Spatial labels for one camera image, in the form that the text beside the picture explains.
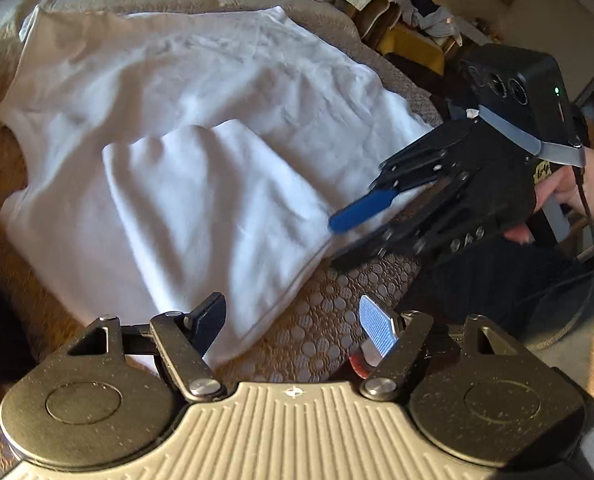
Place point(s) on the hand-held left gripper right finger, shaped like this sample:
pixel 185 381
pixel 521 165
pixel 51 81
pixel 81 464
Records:
pixel 379 327

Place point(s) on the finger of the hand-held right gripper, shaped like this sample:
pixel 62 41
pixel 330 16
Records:
pixel 402 237
pixel 357 212

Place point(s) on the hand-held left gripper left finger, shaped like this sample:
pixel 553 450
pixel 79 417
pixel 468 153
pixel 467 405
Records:
pixel 208 325

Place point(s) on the white sweatshirt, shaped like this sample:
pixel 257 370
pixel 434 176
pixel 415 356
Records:
pixel 177 185

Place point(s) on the pile of pale clothes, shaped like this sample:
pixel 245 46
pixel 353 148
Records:
pixel 427 5

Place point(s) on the person's right hand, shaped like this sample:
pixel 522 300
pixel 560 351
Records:
pixel 569 185

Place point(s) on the pink slipper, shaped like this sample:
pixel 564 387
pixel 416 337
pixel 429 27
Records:
pixel 361 362

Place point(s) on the person's leg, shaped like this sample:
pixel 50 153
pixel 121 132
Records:
pixel 477 300

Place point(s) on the yellow seat cushion cover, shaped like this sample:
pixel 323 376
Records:
pixel 412 47

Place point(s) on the wooden armchair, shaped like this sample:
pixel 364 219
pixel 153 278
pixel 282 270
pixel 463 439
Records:
pixel 372 15

